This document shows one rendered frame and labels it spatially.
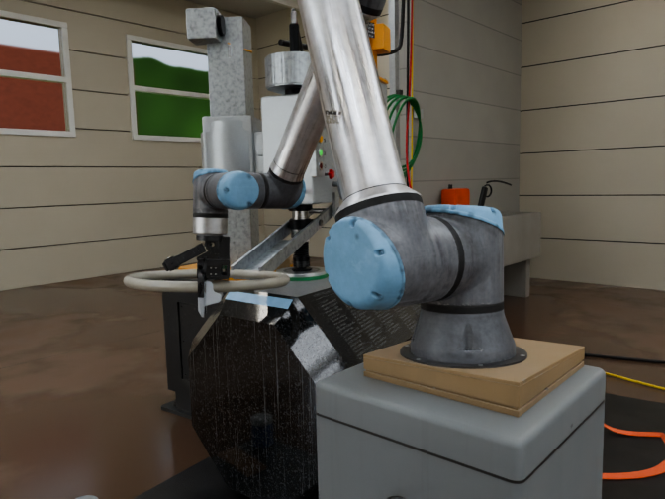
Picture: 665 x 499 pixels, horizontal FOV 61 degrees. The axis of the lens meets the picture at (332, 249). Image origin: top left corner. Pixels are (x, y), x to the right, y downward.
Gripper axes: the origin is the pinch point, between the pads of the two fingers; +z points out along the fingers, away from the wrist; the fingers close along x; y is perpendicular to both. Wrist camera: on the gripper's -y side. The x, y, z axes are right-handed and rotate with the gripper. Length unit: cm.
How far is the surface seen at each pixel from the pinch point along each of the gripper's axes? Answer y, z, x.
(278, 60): 22, -83, 64
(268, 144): 19, -53, 72
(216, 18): -6, -120, 136
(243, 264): 10, -8, 50
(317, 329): 34.7, 11.9, 32.4
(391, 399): 37, 4, -61
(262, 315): 16.9, 9.0, 41.9
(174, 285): -6.8, -6.6, -0.3
